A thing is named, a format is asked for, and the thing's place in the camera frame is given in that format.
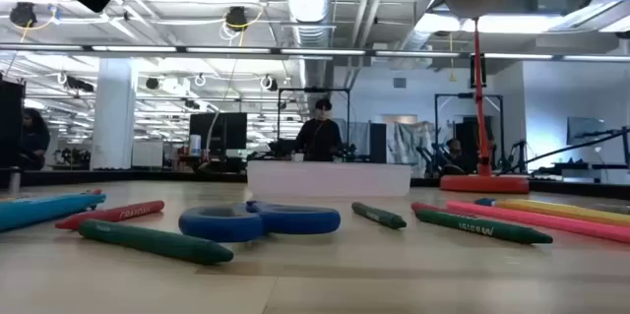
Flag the teal blue marker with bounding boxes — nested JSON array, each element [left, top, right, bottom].
[[0, 190, 107, 233]]

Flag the green crayon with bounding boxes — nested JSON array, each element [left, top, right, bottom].
[[413, 208, 554, 246], [350, 200, 409, 230], [78, 219, 235, 266]]

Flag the blue handled scissors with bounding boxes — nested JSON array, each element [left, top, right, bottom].
[[177, 199, 343, 244]]

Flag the clear supply box pink lid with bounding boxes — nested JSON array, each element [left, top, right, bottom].
[[246, 159, 412, 199]]

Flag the pink highlighter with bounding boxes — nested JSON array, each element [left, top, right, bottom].
[[445, 199, 630, 245]]

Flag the white pillar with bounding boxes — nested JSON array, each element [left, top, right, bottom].
[[90, 56, 140, 171]]

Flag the black cabinet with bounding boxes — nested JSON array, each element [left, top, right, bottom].
[[0, 79, 27, 170]]

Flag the seated person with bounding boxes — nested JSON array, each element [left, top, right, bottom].
[[439, 137, 468, 177], [18, 107, 52, 171]]

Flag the white cabinet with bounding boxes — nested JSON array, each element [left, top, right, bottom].
[[131, 140, 164, 168]]

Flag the black computer monitor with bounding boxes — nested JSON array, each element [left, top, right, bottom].
[[188, 111, 249, 154]]

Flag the standing person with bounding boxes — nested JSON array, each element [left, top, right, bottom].
[[293, 97, 345, 163]]

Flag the black boom rod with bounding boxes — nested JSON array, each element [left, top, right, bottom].
[[529, 125, 630, 170]]

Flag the silver metal post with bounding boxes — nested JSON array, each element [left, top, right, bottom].
[[8, 165, 24, 195]]

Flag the black frame stand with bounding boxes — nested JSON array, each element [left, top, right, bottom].
[[433, 92, 505, 173]]

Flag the grey wall screen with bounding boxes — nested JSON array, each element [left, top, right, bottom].
[[565, 115, 608, 147]]

